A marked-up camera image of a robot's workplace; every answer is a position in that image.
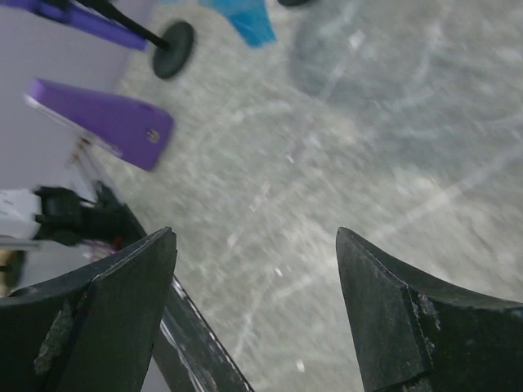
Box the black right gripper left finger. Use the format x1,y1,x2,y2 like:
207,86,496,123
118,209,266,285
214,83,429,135
1,228,177,391

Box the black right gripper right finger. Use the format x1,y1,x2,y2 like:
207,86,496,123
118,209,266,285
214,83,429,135
336,228,522,391

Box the blue plastic trash bag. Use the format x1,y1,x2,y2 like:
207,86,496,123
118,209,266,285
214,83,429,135
198,0,276,48

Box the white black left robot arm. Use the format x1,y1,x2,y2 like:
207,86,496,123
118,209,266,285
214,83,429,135
1,181,146,251

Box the purple wedge holder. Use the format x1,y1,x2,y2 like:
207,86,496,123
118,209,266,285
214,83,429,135
25,78,175,172

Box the purple microphone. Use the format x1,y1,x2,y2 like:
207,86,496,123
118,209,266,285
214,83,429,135
25,1,146,51

